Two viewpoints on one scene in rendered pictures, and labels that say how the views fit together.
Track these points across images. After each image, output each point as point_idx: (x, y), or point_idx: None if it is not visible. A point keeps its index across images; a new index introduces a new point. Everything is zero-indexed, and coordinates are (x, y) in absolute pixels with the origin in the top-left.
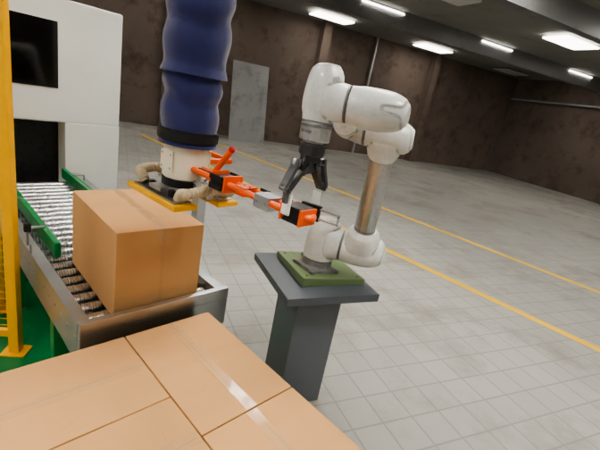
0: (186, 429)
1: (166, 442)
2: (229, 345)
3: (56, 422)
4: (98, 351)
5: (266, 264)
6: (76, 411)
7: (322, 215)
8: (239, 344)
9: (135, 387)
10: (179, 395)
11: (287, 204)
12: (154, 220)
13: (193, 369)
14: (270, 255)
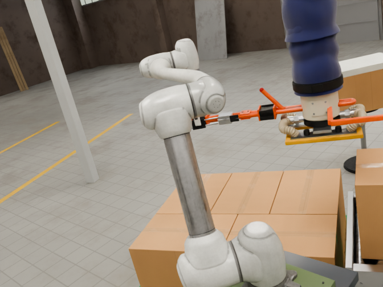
0: (246, 211)
1: (247, 205)
2: None
3: (290, 188)
4: (330, 203)
5: (319, 263)
6: (291, 192)
7: (267, 229)
8: None
9: (287, 206)
10: (266, 216)
11: None
12: (381, 164)
13: (278, 226)
14: (339, 280)
